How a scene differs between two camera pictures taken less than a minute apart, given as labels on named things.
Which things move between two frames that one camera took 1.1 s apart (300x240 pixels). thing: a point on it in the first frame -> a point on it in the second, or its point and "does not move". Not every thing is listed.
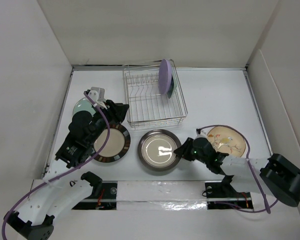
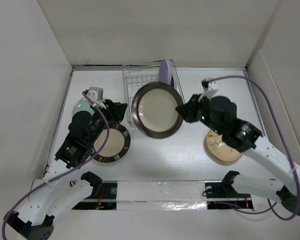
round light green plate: (83, 104) does not move
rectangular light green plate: (172, 86) -> (175, 74)
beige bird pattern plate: (227, 140) does not move
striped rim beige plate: (118, 145) does not move
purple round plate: (165, 76) does not move
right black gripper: (183, 150) -> (188, 109)
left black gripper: (117, 110) does not move
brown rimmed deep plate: (156, 150) -> (154, 110)
